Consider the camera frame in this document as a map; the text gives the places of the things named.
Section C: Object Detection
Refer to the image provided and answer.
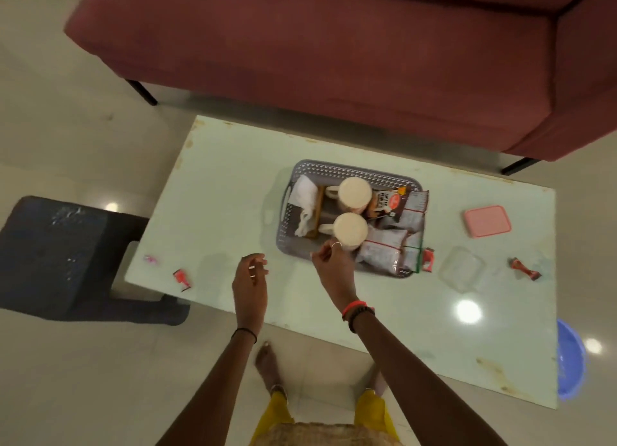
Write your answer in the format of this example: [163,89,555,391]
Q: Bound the red brown candy wrapper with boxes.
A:
[510,257,542,282]

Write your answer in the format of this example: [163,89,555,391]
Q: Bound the person's left forearm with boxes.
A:
[156,330,257,446]

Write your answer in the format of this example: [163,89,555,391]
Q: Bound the person's right foot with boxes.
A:
[368,363,389,397]

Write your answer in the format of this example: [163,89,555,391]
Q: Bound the person's left hand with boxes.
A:
[232,253,269,334]

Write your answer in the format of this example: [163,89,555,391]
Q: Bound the person's left foot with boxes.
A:
[254,343,286,394]

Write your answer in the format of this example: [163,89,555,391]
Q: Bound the black bead bracelet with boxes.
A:
[347,307,377,334]

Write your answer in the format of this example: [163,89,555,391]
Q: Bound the dark grey stool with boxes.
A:
[0,195,191,327]

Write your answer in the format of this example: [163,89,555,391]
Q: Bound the beige woven top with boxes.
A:
[250,422,404,446]

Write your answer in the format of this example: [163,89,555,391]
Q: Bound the yellow trousers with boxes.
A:
[250,389,402,446]

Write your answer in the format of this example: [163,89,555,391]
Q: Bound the person's right forearm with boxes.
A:
[353,310,508,446]

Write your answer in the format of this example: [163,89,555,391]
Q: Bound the blue plastic basin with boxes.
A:
[557,318,588,402]

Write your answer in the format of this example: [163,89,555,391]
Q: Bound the cream ceramic mug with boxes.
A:
[325,177,373,213]
[317,212,370,252]

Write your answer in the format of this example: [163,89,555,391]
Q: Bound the wooden napkin holder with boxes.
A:
[299,184,327,240]

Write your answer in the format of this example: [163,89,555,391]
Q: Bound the pink plastic lid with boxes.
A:
[464,205,513,239]

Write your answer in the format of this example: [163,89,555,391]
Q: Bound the brown orange snack packet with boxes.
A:
[370,186,411,218]

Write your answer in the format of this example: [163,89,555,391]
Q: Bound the grey perforated plastic basket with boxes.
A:
[276,159,428,279]

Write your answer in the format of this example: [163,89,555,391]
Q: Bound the clear plastic container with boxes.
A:
[438,246,487,294]

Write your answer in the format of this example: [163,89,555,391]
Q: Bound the maroon fabric sofa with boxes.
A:
[64,0,617,162]

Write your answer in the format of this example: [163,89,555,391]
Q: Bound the person's right hand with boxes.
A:
[311,241,360,312]

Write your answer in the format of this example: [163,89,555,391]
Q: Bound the person's foot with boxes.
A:
[368,363,389,397]
[254,343,286,394]

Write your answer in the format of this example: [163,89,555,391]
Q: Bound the black metal sofa leg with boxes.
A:
[126,79,159,107]
[501,157,539,176]

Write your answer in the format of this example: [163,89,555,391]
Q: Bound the white paper napkins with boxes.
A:
[288,174,319,237]

